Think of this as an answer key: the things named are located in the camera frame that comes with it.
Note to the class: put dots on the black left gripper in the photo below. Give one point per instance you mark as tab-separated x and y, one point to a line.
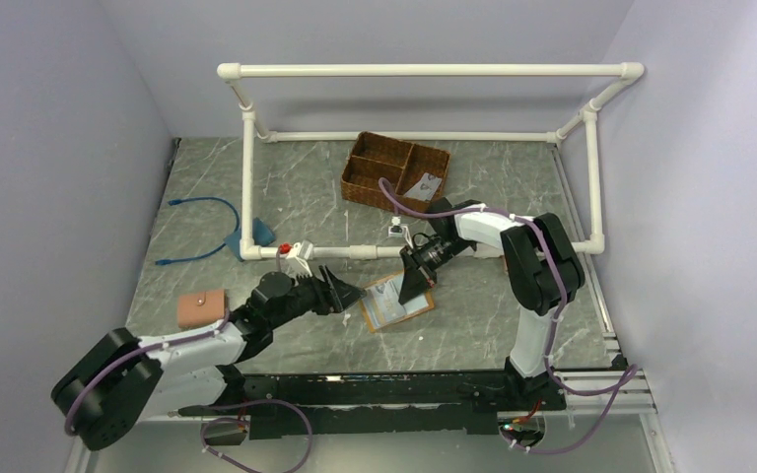
332	296

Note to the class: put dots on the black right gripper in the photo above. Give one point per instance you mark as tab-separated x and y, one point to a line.
417	279

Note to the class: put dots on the orange card holder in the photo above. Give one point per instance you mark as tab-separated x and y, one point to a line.
391	307

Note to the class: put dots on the blue credit cards stack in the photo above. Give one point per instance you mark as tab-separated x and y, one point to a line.
388	305

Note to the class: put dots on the white patterned credit card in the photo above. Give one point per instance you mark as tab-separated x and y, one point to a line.
425	189

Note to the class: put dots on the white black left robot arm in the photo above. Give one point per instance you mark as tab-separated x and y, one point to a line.
126	379

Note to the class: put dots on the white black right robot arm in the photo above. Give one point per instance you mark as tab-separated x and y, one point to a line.
543	269

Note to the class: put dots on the teal blue pouch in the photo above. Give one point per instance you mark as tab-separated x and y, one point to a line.
262	235

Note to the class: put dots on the brown woven wicker basket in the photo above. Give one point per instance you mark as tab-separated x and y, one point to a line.
402	163

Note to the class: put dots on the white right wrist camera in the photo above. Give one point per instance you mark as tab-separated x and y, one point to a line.
398	229

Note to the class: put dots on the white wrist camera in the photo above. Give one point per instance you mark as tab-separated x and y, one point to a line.
293	258
398	229

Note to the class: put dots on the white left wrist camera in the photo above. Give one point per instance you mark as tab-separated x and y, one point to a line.
293	258

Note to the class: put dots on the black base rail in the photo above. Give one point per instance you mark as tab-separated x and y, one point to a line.
472	401

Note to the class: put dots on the aluminium extrusion frame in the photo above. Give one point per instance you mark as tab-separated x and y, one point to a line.
606	433

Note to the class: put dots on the white PVC pipe frame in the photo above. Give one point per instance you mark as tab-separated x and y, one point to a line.
622	76

